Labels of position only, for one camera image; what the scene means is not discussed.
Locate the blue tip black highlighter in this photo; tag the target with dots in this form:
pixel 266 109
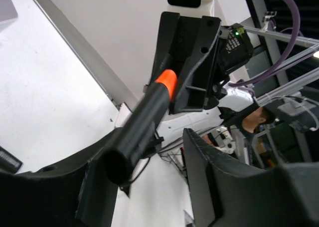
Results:
pixel 9 162

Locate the orange highlighter cap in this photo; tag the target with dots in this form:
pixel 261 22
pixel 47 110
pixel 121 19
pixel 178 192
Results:
pixel 169 79

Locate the person in background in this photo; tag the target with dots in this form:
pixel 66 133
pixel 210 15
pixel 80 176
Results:
pixel 248 125

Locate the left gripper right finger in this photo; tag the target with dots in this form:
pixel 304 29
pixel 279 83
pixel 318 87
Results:
pixel 227 193

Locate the aluminium rail right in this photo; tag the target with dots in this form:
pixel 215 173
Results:
pixel 106 78

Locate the white compartment pen holder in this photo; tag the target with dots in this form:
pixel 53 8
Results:
pixel 8 11

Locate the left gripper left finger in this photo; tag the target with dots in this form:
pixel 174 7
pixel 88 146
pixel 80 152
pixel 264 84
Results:
pixel 74 192

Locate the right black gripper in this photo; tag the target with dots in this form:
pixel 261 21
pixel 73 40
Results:
pixel 205 53

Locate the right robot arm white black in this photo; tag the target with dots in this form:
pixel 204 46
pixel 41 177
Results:
pixel 216 110

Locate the orange tip black highlighter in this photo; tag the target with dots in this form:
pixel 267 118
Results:
pixel 129 143

